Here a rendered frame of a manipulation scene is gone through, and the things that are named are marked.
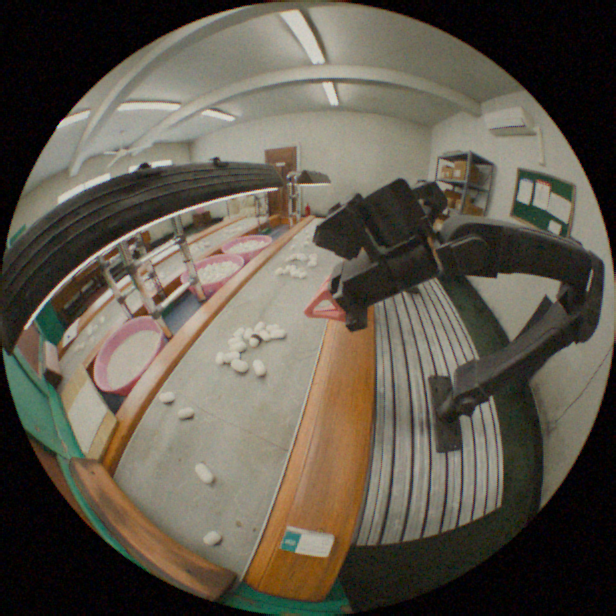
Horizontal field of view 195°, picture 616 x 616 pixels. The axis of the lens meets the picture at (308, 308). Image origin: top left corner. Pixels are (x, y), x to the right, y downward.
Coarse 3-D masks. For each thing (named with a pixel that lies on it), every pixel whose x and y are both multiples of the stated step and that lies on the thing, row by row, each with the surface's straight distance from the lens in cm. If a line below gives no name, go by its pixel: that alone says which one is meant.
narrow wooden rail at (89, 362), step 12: (276, 216) 164; (252, 228) 128; (264, 228) 143; (228, 240) 110; (240, 240) 116; (216, 252) 99; (180, 276) 84; (168, 288) 80; (156, 300) 78; (132, 312) 75; (144, 312) 76; (120, 324) 74; (108, 336) 73; (96, 348) 74; (84, 360) 77; (108, 360) 74; (96, 384) 76
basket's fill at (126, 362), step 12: (132, 336) 70; (144, 336) 65; (156, 336) 62; (120, 348) 69; (132, 348) 64; (144, 348) 60; (120, 360) 64; (132, 360) 61; (144, 360) 56; (108, 372) 66; (120, 372) 60; (132, 372) 57; (120, 384) 58
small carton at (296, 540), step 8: (288, 528) 29; (296, 528) 30; (288, 536) 29; (296, 536) 29; (304, 536) 29; (312, 536) 29; (320, 536) 29; (328, 536) 30; (280, 544) 30; (288, 544) 29; (296, 544) 29; (304, 544) 29; (312, 544) 29; (320, 544) 29; (328, 544) 29; (296, 552) 30; (304, 552) 30; (312, 552) 30; (320, 552) 30; (328, 552) 30
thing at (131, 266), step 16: (208, 160) 39; (176, 224) 49; (176, 240) 49; (128, 256) 42; (144, 256) 45; (128, 272) 43; (192, 272) 52; (144, 288) 44; (144, 304) 46; (160, 304) 48; (160, 320) 48
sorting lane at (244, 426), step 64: (320, 256) 80; (256, 320) 48; (320, 320) 46; (192, 384) 42; (256, 384) 36; (128, 448) 48; (192, 448) 37; (256, 448) 33; (192, 512) 38; (256, 512) 33
